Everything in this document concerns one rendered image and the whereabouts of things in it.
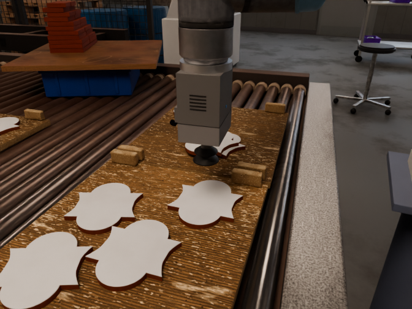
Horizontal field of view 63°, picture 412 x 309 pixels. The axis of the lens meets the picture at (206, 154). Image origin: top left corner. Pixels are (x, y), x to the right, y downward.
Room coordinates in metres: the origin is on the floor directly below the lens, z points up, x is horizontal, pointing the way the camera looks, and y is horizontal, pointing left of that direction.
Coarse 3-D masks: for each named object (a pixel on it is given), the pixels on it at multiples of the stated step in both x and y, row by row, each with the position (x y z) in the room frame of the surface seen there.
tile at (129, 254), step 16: (144, 224) 0.42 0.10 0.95; (160, 224) 0.42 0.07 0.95; (112, 240) 0.38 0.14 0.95; (128, 240) 0.38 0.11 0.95; (144, 240) 0.38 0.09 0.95; (160, 240) 0.38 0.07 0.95; (96, 256) 0.35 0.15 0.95; (112, 256) 0.35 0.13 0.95; (128, 256) 0.35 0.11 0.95; (144, 256) 0.35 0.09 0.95; (160, 256) 0.35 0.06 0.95; (96, 272) 0.32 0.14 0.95; (112, 272) 0.32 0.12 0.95; (128, 272) 0.32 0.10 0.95; (144, 272) 0.32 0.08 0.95; (160, 272) 0.32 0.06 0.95; (112, 288) 0.30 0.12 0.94; (128, 288) 0.30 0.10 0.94
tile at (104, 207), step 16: (96, 192) 0.51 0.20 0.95; (112, 192) 0.51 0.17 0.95; (128, 192) 0.51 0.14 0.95; (80, 208) 0.46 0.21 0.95; (96, 208) 0.46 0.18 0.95; (112, 208) 0.46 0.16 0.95; (128, 208) 0.46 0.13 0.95; (80, 224) 0.42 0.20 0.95; (96, 224) 0.42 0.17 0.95; (112, 224) 0.42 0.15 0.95
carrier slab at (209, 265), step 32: (160, 192) 0.52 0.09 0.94; (256, 192) 0.52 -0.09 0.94; (32, 224) 0.43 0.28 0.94; (64, 224) 0.43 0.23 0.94; (128, 224) 0.43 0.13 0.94; (224, 224) 0.43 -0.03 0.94; (256, 224) 0.43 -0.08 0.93; (0, 256) 0.36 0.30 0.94; (192, 256) 0.36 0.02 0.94; (224, 256) 0.36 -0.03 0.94; (96, 288) 0.30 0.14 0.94; (160, 288) 0.30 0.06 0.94; (192, 288) 0.30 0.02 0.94; (224, 288) 0.30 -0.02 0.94
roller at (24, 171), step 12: (156, 84) 1.31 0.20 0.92; (144, 96) 1.18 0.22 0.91; (120, 108) 1.04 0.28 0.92; (96, 120) 0.93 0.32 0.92; (108, 120) 0.94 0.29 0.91; (84, 132) 0.84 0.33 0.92; (60, 144) 0.76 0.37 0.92; (72, 144) 0.78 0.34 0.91; (48, 156) 0.70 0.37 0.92; (60, 156) 0.73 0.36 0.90; (24, 168) 0.64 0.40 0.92; (36, 168) 0.66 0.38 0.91; (12, 180) 0.60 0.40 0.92; (24, 180) 0.61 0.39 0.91; (0, 192) 0.56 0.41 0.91
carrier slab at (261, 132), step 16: (240, 112) 0.95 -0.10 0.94; (256, 112) 0.95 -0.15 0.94; (160, 128) 0.83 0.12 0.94; (176, 128) 0.83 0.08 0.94; (240, 128) 0.83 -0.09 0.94; (256, 128) 0.83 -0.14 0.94; (272, 128) 0.83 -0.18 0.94; (144, 144) 0.73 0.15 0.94; (160, 144) 0.73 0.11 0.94; (176, 144) 0.73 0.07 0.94; (256, 144) 0.73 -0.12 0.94; (272, 144) 0.73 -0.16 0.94; (144, 160) 0.65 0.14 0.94; (160, 160) 0.65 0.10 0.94; (176, 160) 0.65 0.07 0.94; (192, 160) 0.65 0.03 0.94; (224, 160) 0.65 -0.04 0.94; (240, 160) 0.65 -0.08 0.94; (256, 160) 0.65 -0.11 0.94; (272, 160) 0.65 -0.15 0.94; (224, 176) 0.59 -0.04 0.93; (272, 176) 0.59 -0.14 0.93
